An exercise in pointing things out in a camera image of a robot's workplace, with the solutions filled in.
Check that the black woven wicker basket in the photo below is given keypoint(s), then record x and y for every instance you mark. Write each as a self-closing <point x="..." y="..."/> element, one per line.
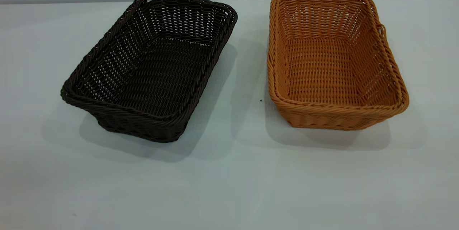
<point x="150" y="79"/>

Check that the orange woven wicker basket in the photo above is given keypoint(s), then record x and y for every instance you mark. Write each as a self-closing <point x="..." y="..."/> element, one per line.
<point x="322" y="72"/>

